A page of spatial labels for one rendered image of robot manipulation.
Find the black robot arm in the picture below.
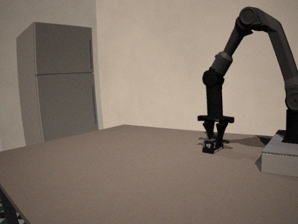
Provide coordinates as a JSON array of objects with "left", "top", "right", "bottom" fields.
[{"left": 202, "top": 6, "right": 298, "bottom": 144}]

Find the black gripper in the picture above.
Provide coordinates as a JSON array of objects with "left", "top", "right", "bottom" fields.
[{"left": 198, "top": 104, "right": 235, "bottom": 142}]

